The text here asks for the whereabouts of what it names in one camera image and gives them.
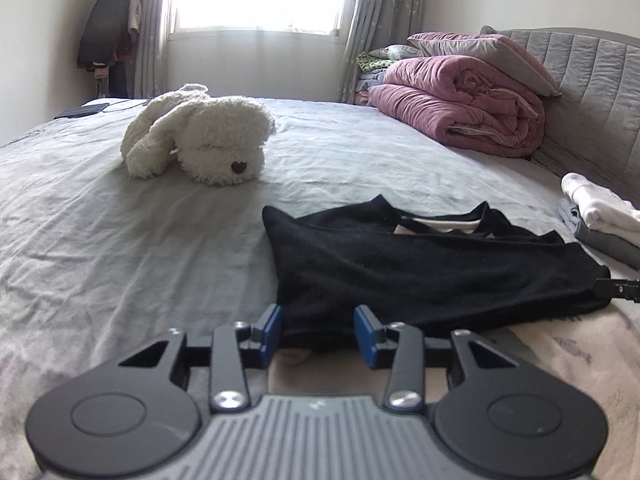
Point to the grey patterned curtain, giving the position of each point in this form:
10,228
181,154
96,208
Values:
150,35
385,10

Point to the white plush dog toy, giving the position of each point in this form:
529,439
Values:
210,135

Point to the grey quilted headboard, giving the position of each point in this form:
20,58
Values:
590,90

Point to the grey bed sheet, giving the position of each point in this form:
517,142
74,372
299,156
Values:
125,235

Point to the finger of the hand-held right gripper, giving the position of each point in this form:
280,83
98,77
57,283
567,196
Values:
622,290

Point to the pink folded quilt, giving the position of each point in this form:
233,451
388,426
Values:
450,105

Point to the dark flat device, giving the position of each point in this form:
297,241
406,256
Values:
80,111

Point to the grey folded garment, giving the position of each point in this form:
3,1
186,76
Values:
610,245

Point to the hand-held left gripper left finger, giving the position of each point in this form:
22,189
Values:
272,332

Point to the stack of floral bedding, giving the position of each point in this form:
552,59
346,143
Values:
372,67

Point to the beige and black raglan sweatshirt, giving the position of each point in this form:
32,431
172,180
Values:
400,270

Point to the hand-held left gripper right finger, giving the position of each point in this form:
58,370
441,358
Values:
364,332

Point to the dark hanging clothes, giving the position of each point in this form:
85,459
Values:
102,25

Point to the pink and grey pillow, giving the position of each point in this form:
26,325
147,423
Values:
490,55

